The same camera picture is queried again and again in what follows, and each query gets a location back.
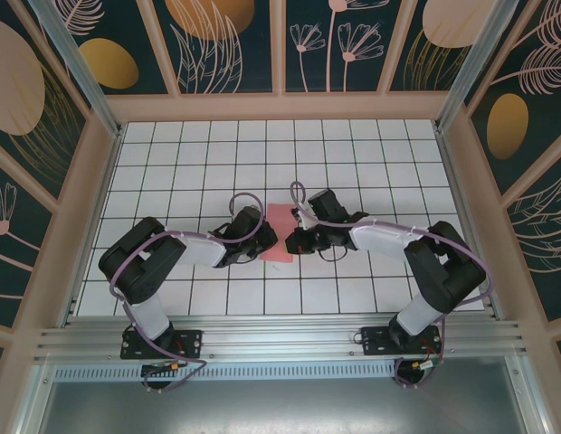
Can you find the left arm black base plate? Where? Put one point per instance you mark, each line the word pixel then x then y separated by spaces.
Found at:
pixel 190 339

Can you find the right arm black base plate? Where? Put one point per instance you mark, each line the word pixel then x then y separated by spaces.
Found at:
pixel 375 339

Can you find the aluminium side rail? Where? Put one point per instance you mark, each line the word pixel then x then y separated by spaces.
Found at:
pixel 102 181
pixel 456 181

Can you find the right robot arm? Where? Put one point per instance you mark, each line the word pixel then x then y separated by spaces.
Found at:
pixel 448 280

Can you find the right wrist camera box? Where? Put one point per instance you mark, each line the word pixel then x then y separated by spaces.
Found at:
pixel 304 219

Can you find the aluminium corner post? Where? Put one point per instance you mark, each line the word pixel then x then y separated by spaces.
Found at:
pixel 77 59
pixel 475 59

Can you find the aluminium mounting rail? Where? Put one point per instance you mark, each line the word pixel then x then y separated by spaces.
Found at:
pixel 280 336

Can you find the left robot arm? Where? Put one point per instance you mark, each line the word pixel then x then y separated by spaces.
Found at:
pixel 140 267

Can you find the grey metal sheet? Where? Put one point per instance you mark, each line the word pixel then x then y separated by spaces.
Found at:
pixel 280 407

